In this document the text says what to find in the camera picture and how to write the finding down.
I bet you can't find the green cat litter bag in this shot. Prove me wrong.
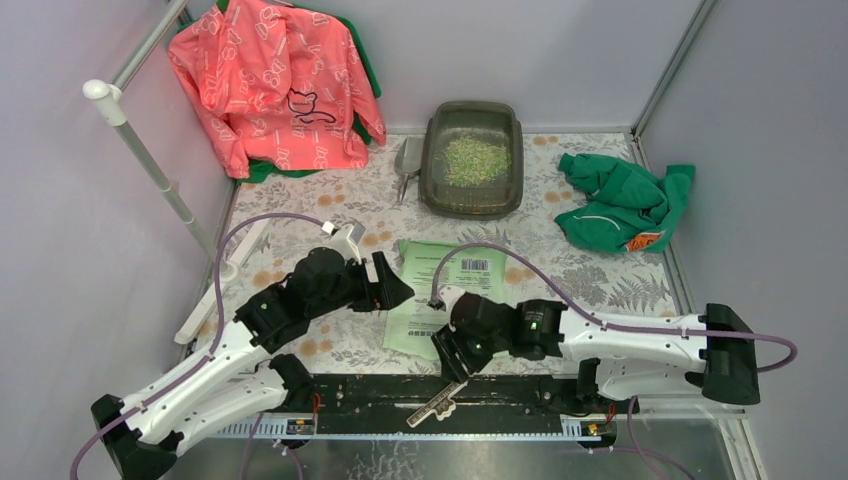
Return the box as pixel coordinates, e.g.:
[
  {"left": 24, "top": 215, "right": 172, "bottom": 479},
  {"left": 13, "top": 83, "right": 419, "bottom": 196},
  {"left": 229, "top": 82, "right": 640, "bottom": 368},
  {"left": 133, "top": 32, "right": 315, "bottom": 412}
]
[{"left": 383, "top": 240, "right": 507, "bottom": 361}]

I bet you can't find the beige bag sealing clip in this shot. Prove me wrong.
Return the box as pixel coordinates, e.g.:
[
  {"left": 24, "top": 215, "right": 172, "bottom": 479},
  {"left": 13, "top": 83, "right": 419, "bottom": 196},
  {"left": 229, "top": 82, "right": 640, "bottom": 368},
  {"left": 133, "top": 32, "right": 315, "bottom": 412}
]
[{"left": 406, "top": 381, "right": 468, "bottom": 429}]

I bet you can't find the metal litter scoop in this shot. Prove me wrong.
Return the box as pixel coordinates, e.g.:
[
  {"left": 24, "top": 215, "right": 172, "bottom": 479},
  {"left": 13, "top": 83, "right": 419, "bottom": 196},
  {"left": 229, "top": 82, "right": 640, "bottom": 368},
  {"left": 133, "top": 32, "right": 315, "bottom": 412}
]
[{"left": 395, "top": 137, "right": 425, "bottom": 204}]

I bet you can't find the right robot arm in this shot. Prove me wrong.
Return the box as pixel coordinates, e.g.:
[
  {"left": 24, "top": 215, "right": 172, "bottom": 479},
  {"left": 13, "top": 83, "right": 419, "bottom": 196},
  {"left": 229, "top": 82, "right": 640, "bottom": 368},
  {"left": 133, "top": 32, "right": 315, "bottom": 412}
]
[{"left": 427, "top": 287, "right": 761, "bottom": 412}]

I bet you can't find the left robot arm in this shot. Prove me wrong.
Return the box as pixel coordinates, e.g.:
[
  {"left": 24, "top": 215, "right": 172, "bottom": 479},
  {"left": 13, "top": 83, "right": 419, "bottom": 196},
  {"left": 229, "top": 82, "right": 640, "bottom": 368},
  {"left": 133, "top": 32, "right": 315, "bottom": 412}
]
[{"left": 91, "top": 248, "right": 414, "bottom": 479}]

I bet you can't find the green cat litter pile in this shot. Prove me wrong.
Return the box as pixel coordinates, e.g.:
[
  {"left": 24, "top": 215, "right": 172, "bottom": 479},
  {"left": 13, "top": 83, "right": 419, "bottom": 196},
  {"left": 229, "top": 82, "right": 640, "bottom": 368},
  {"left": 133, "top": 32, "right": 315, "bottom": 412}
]
[{"left": 436, "top": 134, "right": 511, "bottom": 187}]

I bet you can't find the grey plastic litter box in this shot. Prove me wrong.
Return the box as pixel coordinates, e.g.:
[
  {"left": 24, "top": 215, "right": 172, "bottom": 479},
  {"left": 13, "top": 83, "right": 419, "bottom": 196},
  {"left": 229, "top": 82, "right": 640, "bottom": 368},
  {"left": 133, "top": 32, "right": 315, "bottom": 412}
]
[{"left": 419, "top": 101, "right": 524, "bottom": 220}]

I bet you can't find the floral patterned mat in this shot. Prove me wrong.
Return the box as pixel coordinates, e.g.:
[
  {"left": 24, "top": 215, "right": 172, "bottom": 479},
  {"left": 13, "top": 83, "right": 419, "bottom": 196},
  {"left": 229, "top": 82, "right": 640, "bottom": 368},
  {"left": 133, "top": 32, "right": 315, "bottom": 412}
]
[{"left": 188, "top": 132, "right": 694, "bottom": 378}]

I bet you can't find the crumpled green garment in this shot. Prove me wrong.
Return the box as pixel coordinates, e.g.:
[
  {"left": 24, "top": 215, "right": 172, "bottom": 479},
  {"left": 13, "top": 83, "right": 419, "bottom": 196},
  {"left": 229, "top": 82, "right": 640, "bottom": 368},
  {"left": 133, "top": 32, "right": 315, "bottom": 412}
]
[{"left": 555, "top": 153, "right": 696, "bottom": 254}]

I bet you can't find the green garment behind jacket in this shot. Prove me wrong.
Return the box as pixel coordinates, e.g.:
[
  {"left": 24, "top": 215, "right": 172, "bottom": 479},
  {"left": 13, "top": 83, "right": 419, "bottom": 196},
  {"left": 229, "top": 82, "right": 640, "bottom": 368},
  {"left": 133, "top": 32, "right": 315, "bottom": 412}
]
[{"left": 173, "top": 0, "right": 383, "bottom": 185}]

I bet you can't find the pink hooded jacket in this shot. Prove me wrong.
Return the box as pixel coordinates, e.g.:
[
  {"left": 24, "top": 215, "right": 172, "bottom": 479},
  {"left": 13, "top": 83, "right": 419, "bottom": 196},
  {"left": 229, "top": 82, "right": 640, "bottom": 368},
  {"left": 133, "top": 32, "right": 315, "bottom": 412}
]
[{"left": 166, "top": 0, "right": 388, "bottom": 180}]

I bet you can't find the white clothes rack pole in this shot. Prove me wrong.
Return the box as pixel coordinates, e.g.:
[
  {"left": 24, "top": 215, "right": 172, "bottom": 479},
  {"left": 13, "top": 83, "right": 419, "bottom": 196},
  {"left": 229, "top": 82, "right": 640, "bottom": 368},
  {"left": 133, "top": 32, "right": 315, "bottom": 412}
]
[{"left": 82, "top": 78, "right": 272, "bottom": 346}]

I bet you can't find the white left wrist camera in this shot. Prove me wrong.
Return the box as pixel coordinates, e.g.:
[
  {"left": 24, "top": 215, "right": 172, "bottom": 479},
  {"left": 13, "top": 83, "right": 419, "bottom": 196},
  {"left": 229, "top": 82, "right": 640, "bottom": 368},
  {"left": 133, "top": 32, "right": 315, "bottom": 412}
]
[{"left": 321, "top": 221, "right": 366, "bottom": 263}]

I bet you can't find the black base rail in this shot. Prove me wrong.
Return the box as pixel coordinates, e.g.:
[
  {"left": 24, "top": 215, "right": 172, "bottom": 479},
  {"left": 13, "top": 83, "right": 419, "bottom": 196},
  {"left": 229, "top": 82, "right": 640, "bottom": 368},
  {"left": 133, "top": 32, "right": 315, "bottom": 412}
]
[{"left": 248, "top": 372, "right": 641, "bottom": 437}]

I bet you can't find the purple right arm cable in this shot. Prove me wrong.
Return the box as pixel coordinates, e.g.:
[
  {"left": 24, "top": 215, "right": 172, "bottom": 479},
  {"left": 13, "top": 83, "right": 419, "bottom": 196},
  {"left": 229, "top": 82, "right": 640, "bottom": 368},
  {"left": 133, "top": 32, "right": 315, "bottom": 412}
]
[{"left": 429, "top": 241, "right": 798, "bottom": 480}]

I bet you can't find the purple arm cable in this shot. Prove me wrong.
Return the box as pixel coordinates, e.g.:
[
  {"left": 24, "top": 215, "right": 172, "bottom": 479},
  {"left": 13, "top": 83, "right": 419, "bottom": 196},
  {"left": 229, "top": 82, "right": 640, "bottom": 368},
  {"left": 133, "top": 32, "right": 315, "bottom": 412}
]
[
  {"left": 429, "top": 241, "right": 798, "bottom": 480},
  {"left": 69, "top": 211, "right": 333, "bottom": 480}
]

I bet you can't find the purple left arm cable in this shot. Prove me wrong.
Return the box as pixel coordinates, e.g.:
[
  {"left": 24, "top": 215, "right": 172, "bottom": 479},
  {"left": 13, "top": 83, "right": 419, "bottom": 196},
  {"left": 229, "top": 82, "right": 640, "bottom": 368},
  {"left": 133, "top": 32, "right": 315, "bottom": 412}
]
[{"left": 69, "top": 211, "right": 333, "bottom": 480}]

